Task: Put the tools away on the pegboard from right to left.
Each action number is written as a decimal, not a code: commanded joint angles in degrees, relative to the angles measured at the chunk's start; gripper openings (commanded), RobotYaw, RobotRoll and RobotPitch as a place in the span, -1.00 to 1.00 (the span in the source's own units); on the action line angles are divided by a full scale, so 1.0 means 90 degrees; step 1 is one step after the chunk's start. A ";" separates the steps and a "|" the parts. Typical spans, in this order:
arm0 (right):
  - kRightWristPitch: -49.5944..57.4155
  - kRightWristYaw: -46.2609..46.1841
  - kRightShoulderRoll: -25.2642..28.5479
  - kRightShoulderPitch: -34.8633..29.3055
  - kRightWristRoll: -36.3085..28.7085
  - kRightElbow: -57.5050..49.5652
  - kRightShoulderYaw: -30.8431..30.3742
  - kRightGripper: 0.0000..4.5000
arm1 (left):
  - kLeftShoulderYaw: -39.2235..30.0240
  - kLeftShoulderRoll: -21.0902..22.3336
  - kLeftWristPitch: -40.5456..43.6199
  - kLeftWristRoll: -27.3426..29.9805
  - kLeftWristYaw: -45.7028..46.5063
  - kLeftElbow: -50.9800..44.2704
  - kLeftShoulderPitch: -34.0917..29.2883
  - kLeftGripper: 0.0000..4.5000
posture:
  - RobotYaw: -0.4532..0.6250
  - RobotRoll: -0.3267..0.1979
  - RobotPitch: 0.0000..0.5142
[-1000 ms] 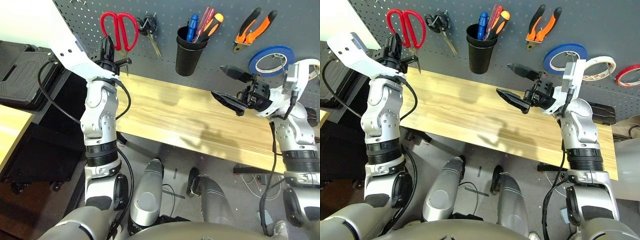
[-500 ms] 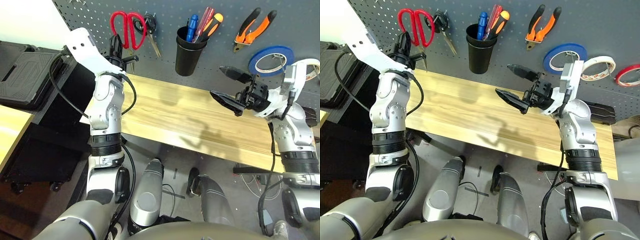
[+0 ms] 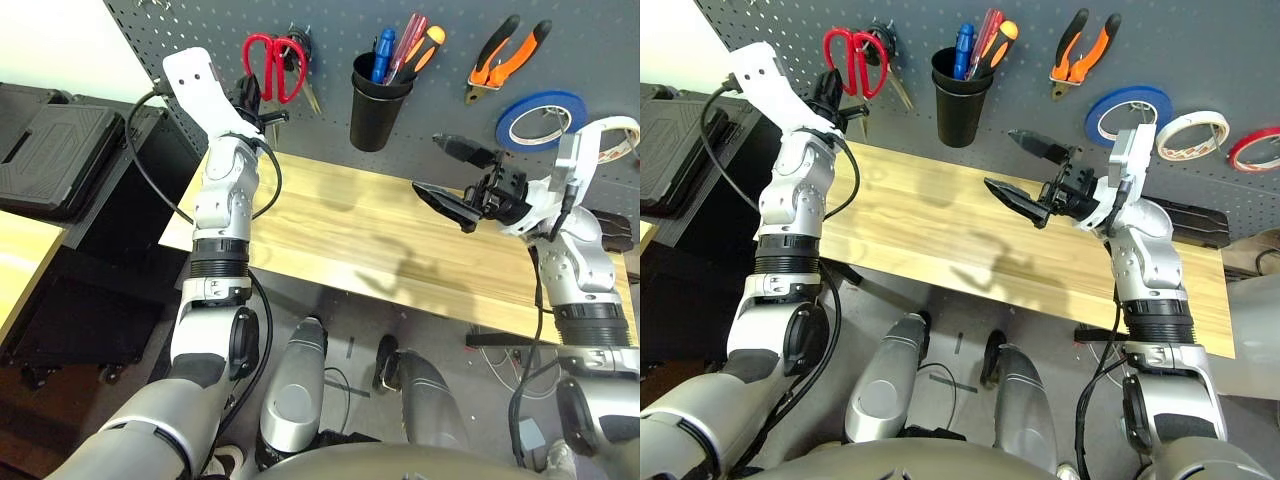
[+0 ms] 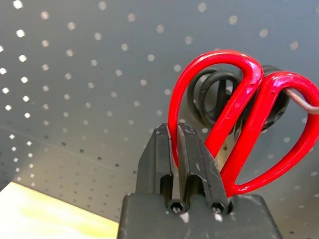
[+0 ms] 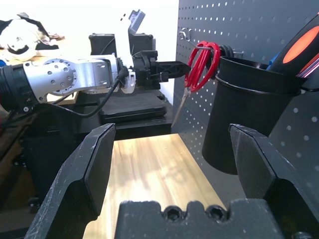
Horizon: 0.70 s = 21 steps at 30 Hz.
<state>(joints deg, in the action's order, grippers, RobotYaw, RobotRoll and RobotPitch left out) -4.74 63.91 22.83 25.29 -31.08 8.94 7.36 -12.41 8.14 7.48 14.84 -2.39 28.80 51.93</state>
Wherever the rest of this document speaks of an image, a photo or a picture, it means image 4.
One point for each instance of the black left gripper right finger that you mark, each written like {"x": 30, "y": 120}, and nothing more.
{"x": 199, "y": 171}

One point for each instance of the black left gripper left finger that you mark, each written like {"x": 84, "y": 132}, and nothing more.
{"x": 154, "y": 161}

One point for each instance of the grey perforated pegboard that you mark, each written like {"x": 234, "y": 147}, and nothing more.
{"x": 74, "y": 74}

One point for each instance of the silver scissors hook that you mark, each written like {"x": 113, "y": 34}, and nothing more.
{"x": 306, "y": 104}

